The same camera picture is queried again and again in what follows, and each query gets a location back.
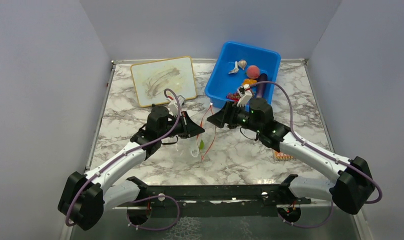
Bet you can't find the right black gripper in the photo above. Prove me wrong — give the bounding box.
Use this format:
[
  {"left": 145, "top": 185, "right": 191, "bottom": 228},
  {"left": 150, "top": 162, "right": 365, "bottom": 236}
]
[{"left": 207, "top": 100, "right": 262, "bottom": 134}]

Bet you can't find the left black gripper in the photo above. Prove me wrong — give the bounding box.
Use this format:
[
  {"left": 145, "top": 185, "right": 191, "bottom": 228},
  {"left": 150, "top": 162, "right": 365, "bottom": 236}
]
[{"left": 159, "top": 111, "right": 205, "bottom": 140}]

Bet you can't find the clear zip top bag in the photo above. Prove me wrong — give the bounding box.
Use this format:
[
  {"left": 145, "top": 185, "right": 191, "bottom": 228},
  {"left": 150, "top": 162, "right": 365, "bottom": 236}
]
[{"left": 190, "top": 103, "right": 217, "bottom": 162}]

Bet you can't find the green lime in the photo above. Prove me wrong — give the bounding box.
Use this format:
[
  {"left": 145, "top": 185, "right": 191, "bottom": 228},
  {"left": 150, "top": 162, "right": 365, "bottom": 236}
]
[{"left": 198, "top": 140, "right": 204, "bottom": 150}]

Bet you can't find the pink peach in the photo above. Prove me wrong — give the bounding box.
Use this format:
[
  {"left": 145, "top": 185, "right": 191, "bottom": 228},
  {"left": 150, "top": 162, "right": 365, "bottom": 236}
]
[{"left": 246, "top": 65, "right": 260, "bottom": 79}]

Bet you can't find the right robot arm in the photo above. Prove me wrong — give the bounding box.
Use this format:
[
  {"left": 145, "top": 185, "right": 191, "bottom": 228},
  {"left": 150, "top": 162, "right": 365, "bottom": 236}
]
[{"left": 207, "top": 98, "right": 382, "bottom": 215}]

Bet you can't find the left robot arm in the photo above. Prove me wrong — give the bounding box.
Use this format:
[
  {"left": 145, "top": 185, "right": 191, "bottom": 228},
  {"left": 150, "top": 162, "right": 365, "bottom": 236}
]
[{"left": 58, "top": 106, "right": 205, "bottom": 231}]

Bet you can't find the orange food piece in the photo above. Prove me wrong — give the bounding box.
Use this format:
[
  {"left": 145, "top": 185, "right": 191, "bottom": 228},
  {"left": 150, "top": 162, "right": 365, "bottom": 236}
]
[{"left": 242, "top": 78, "right": 257, "bottom": 86}]

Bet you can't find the red grape bunch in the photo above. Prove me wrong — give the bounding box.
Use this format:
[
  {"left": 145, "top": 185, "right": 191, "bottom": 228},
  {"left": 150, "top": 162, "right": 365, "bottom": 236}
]
[{"left": 226, "top": 92, "right": 241, "bottom": 102}]

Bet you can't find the blue plastic bin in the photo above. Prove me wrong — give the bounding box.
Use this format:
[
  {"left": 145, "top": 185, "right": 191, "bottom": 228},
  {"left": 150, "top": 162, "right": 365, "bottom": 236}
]
[{"left": 204, "top": 41, "right": 282, "bottom": 110}]

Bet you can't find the purple eggplant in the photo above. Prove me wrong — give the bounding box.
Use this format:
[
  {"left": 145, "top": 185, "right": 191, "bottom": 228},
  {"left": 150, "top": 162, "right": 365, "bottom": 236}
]
[{"left": 256, "top": 73, "right": 268, "bottom": 98}]

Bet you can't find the garlic bulb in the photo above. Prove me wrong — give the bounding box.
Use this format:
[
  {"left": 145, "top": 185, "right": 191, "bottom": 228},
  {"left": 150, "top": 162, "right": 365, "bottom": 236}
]
[{"left": 237, "top": 59, "right": 247, "bottom": 71}]

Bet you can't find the small whiteboard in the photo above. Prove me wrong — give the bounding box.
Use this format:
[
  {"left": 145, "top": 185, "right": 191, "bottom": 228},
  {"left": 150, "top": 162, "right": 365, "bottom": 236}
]
[{"left": 130, "top": 56, "right": 197, "bottom": 107}]

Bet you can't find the orange snack packet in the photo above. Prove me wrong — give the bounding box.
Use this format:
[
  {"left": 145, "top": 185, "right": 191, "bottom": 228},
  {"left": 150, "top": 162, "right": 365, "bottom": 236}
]
[{"left": 273, "top": 150, "right": 297, "bottom": 161}]

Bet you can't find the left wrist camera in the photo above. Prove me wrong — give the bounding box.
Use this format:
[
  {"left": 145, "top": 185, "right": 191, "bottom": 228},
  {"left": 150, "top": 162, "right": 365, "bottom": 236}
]
[{"left": 167, "top": 95, "right": 185, "bottom": 117}]

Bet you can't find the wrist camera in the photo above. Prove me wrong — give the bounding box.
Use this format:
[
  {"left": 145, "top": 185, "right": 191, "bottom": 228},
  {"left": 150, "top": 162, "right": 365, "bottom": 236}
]
[
  {"left": 237, "top": 84, "right": 253, "bottom": 107},
  {"left": 167, "top": 95, "right": 185, "bottom": 117}
]

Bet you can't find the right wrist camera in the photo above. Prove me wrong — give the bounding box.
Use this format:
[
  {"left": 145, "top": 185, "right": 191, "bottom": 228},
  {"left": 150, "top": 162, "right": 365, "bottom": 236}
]
[{"left": 237, "top": 84, "right": 253, "bottom": 107}]

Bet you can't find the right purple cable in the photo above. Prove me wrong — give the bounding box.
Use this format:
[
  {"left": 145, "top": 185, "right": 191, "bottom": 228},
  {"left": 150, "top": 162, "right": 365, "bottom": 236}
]
[{"left": 251, "top": 80, "right": 383, "bottom": 205}]

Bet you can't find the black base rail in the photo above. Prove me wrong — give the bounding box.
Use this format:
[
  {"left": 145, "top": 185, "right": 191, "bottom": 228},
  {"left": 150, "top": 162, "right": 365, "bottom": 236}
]
[{"left": 126, "top": 184, "right": 311, "bottom": 218}]

